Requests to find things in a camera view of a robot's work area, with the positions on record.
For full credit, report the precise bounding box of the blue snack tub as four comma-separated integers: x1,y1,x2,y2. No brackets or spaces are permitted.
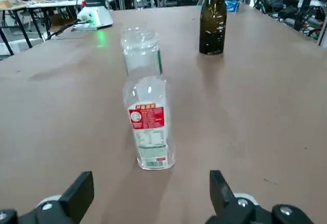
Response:
225,0,241,13

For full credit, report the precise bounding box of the black arm base cable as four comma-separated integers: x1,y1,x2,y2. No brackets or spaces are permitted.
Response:
45,19,85,40

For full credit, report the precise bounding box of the dark glass bottle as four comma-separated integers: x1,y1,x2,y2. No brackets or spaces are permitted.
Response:
198,0,228,55

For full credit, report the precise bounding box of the clear plastic drink bottle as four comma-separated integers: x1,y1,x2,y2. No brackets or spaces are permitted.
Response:
120,26,177,171

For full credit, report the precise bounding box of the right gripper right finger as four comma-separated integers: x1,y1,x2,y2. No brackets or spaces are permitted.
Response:
206,169,320,224

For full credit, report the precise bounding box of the black monitor stand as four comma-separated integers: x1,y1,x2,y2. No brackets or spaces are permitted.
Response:
293,0,320,32

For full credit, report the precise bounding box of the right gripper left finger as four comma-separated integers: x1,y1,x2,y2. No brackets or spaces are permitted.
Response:
0,170,95,224

